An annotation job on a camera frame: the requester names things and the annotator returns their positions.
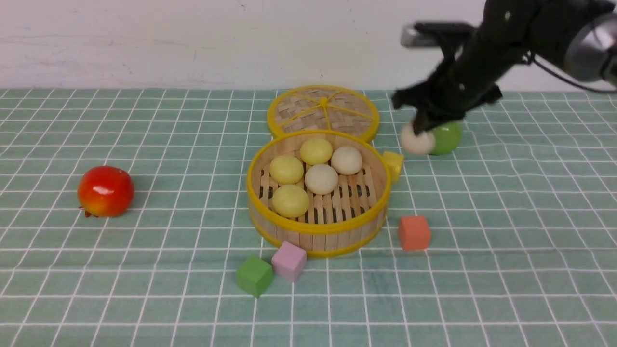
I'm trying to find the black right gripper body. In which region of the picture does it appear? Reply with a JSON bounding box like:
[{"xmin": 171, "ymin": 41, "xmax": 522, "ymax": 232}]
[{"xmin": 391, "ymin": 46, "xmax": 504, "ymax": 134}]

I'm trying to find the white bun front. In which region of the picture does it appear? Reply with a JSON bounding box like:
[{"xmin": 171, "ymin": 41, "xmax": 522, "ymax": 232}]
[{"xmin": 399, "ymin": 123, "xmax": 436, "ymax": 156}]

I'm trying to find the white bun farther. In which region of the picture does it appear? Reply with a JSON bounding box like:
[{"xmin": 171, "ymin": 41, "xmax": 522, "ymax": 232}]
[{"xmin": 330, "ymin": 147, "xmax": 363, "ymax": 175}]

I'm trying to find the yellow bun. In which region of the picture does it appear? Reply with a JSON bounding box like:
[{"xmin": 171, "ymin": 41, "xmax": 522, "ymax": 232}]
[
  {"xmin": 271, "ymin": 185, "xmax": 310, "ymax": 219},
  {"xmin": 300, "ymin": 137, "xmax": 334, "ymax": 166},
  {"xmin": 269, "ymin": 155, "xmax": 305, "ymax": 186}
]

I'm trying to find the white bun nearer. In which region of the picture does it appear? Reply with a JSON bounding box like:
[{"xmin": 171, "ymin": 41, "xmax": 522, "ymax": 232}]
[{"xmin": 304, "ymin": 164, "xmax": 339, "ymax": 195}]

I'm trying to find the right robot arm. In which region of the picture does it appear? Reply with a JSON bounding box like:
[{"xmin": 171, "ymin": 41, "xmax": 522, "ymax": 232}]
[{"xmin": 391, "ymin": 0, "xmax": 617, "ymax": 134}]

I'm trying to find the woven bamboo steamer lid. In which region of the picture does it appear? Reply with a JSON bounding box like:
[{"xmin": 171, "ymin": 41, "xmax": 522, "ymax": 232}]
[{"xmin": 267, "ymin": 85, "xmax": 380, "ymax": 143}]

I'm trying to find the bamboo steamer tray yellow rim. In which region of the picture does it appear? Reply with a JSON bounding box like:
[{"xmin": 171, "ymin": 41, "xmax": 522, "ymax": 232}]
[{"xmin": 245, "ymin": 130, "xmax": 394, "ymax": 258}]

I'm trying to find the green apple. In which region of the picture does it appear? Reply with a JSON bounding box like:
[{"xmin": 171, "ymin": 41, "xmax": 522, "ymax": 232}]
[{"xmin": 430, "ymin": 121, "xmax": 462, "ymax": 155}]

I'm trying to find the yellow foam cube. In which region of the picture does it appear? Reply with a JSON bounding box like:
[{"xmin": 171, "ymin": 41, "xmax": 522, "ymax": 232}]
[{"xmin": 382, "ymin": 151, "xmax": 405, "ymax": 183}]

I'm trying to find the green checkered tablecloth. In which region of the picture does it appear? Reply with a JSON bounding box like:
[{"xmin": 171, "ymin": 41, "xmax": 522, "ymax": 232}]
[{"xmin": 0, "ymin": 89, "xmax": 617, "ymax": 347}]

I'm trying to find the orange foam cube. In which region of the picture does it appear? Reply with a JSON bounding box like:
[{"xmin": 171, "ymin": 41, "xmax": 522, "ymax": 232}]
[{"xmin": 398, "ymin": 215, "xmax": 431, "ymax": 251}]

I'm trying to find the pink foam cube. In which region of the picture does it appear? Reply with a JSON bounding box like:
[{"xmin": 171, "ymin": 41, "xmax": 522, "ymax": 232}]
[{"xmin": 271, "ymin": 241, "xmax": 307, "ymax": 282}]

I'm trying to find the green foam cube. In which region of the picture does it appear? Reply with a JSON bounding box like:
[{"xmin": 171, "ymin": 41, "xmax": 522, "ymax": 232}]
[{"xmin": 235, "ymin": 255, "xmax": 274, "ymax": 298}]

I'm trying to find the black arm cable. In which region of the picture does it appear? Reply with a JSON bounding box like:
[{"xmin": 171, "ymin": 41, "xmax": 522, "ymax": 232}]
[{"xmin": 525, "ymin": 53, "xmax": 617, "ymax": 94}]

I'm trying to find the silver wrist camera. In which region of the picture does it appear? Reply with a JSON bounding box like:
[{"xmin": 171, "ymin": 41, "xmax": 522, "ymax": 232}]
[{"xmin": 400, "ymin": 21, "xmax": 449, "ymax": 49}]

